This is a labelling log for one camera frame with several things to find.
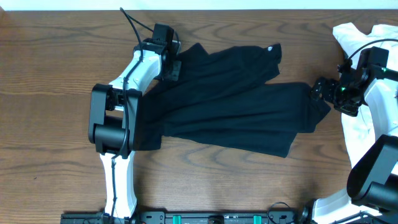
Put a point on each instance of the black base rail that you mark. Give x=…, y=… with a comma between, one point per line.
x=159, y=217

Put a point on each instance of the white garment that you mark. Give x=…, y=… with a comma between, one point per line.
x=358, y=130

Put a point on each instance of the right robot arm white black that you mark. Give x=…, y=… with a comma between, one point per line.
x=371, y=188

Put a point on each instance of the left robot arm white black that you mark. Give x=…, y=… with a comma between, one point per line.
x=116, y=120

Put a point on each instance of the black t-shirt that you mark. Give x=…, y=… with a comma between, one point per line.
x=228, y=99

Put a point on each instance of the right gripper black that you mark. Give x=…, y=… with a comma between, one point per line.
x=352, y=109

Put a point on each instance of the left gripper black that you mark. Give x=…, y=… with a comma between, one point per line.
x=173, y=70

